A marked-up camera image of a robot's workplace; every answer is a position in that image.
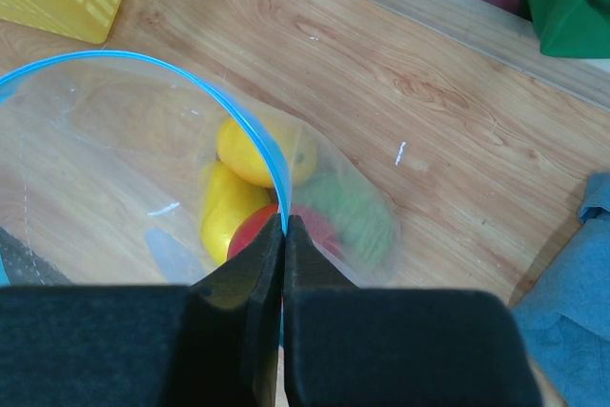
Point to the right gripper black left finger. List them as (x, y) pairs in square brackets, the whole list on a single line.
[(214, 343)]

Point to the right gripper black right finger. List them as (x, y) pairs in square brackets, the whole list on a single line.
[(350, 346)]

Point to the green cabbage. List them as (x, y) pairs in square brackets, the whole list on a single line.
[(363, 221)]

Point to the red pomegranate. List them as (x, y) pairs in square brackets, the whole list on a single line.
[(318, 227)]

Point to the orange yellow mango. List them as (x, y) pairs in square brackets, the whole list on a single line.
[(236, 150)]

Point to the clear zip top bag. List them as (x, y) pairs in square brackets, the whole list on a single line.
[(101, 161)]

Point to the blue crumpled cloth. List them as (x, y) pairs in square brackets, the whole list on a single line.
[(564, 319)]

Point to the wooden rack tray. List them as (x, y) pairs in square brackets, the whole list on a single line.
[(508, 39)]

